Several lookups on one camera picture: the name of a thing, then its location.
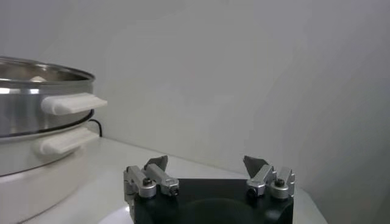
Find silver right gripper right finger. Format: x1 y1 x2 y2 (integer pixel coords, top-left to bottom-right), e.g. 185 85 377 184
243 155 296 200

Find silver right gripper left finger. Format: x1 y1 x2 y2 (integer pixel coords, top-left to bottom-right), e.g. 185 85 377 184
123 155 180 220

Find stainless steel steamer basket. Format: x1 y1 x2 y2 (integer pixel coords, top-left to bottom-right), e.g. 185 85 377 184
0 56 108 138

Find white electric pot base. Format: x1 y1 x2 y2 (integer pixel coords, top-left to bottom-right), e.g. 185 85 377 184
0 111 101 224

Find black pot power cord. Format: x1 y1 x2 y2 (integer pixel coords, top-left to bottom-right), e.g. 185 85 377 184
89 119 104 138

